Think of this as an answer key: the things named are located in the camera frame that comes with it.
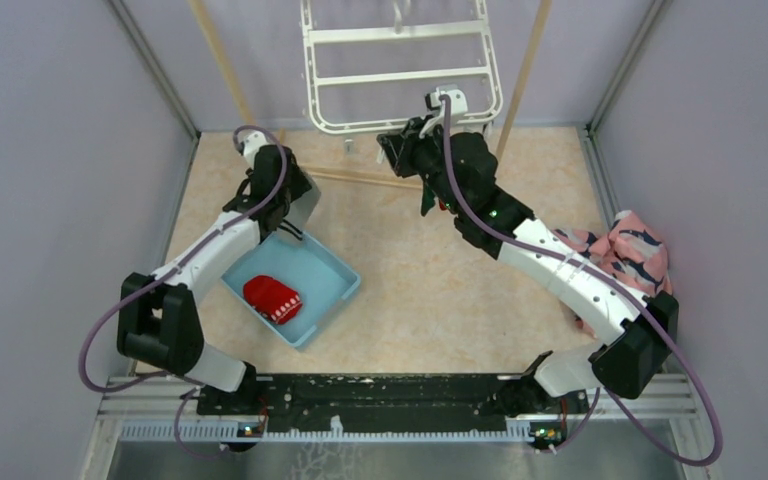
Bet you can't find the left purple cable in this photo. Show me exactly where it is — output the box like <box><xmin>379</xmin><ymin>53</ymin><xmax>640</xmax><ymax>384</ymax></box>
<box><xmin>77</xmin><ymin>124</ymin><xmax>291</xmax><ymax>395</ymax></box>

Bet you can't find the grey striped sock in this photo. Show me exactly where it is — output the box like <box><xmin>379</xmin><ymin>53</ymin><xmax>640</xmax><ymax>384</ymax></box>
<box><xmin>276</xmin><ymin>182</ymin><xmax>321</xmax><ymax>245</ymax></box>

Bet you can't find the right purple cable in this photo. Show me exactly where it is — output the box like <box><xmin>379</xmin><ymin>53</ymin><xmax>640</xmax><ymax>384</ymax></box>
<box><xmin>438</xmin><ymin>93</ymin><xmax>724</xmax><ymax>468</ymax></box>

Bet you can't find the wooden drying rack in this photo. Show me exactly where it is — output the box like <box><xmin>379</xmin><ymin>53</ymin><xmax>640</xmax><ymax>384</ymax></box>
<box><xmin>188</xmin><ymin>1</ymin><xmax>553</xmax><ymax>190</ymax></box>

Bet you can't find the light blue plastic basket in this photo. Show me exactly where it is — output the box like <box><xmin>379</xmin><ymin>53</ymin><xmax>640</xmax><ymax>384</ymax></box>
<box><xmin>221</xmin><ymin>233</ymin><xmax>361</xmax><ymax>350</ymax></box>

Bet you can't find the pink patterned cloth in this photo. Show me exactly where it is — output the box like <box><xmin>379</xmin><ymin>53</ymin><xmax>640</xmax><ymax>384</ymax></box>
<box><xmin>552</xmin><ymin>210</ymin><xmax>677</xmax><ymax>339</ymax></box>

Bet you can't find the red sock in basket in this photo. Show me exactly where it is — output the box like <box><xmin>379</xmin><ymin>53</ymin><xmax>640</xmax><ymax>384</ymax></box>
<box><xmin>242</xmin><ymin>275</ymin><xmax>303</xmax><ymax>326</ymax></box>

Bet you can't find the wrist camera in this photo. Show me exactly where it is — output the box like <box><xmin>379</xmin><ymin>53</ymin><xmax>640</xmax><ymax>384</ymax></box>
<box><xmin>236</xmin><ymin>130</ymin><xmax>273</xmax><ymax>167</ymax></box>
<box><xmin>419</xmin><ymin>84</ymin><xmax>468</xmax><ymax>138</ymax></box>

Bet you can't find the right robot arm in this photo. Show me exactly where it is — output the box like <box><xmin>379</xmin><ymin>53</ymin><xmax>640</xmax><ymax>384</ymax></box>
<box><xmin>376</xmin><ymin>118</ymin><xmax>679</xmax><ymax>412</ymax></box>

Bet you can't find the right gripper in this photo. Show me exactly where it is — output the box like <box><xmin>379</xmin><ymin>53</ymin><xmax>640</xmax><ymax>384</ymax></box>
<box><xmin>379</xmin><ymin>115</ymin><xmax>465</xmax><ymax>216</ymax></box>

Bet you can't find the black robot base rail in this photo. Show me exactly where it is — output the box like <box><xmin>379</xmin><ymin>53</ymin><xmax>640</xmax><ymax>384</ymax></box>
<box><xmin>196</xmin><ymin>369</ymin><xmax>590</xmax><ymax>448</ymax></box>

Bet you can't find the purple cable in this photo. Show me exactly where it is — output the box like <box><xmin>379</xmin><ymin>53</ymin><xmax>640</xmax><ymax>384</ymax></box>
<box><xmin>77</xmin><ymin>124</ymin><xmax>291</xmax><ymax>395</ymax></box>
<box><xmin>438</xmin><ymin>93</ymin><xmax>724</xmax><ymax>468</ymax></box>

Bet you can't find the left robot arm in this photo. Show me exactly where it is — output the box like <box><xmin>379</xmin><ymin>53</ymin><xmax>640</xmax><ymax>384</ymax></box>
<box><xmin>116</xmin><ymin>144</ymin><xmax>319</xmax><ymax>414</ymax></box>

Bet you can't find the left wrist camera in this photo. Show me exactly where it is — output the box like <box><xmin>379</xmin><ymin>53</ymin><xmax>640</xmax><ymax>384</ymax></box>
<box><xmin>236</xmin><ymin>130</ymin><xmax>273</xmax><ymax>167</ymax></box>

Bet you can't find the white clip hanger frame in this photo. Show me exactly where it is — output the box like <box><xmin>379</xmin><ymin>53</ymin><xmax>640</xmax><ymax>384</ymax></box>
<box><xmin>299</xmin><ymin>1</ymin><xmax>504</xmax><ymax>135</ymax></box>

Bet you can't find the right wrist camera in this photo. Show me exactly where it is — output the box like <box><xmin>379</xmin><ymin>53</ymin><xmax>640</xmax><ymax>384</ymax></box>
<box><xmin>419</xmin><ymin>84</ymin><xmax>468</xmax><ymax>138</ymax></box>

